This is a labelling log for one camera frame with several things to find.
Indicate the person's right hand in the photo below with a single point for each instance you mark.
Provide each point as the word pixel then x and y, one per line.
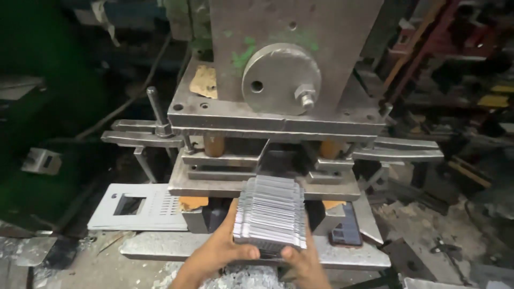
pixel 302 257

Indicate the person's left hand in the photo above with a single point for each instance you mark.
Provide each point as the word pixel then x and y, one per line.
pixel 219 251

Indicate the stack of punched metal plates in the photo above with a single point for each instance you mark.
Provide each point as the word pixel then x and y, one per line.
pixel 270 212

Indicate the pile of metal punch scraps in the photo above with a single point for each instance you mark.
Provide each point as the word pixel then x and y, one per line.
pixel 237 279

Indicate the black smartphone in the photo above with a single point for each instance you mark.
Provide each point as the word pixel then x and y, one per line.
pixel 346 231

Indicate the punched grey metal panel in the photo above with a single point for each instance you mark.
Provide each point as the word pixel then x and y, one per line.
pixel 138 206

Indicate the grey metal press machine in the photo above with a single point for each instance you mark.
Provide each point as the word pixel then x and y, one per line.
pixel 273 120

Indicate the threaded steel bolt with nut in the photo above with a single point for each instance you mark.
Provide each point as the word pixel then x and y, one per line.
pixel 158 110

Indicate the torn brown cardboard piece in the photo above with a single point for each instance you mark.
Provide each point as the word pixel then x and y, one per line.
pixel 204 81

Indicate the round steel disc with bolt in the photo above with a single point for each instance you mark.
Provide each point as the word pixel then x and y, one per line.
pixel 281 79

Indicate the cluttered workshop rack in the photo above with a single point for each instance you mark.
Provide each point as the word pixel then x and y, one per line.
pixel 449 60

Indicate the small grey metal bracket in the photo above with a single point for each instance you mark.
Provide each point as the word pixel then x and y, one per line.
pixel 41 160

